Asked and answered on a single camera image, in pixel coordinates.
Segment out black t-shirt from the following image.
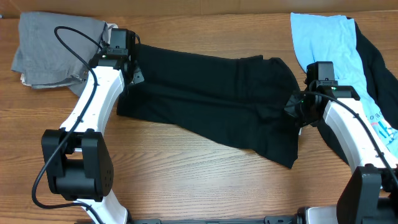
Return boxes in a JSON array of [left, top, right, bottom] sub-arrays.
[[117, 45, 299, 167]]

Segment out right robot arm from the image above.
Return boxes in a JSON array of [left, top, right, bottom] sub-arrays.
[[284, 62, 397, 224]]

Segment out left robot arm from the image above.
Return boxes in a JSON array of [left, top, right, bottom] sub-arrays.
[[32, 28, 144, 223]]

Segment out folded beige garment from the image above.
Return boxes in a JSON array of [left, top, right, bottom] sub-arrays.
[[11, 21, 118, 89]]

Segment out light blue t-shirt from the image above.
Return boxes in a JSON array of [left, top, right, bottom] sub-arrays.
[[290, 12, 398, 159]]

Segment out folded grey shorts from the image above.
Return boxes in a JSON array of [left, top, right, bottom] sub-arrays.
[[11, 12, 109, 96]]

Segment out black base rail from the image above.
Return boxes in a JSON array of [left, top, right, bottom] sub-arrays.
[[127, 215, 305, 224]]

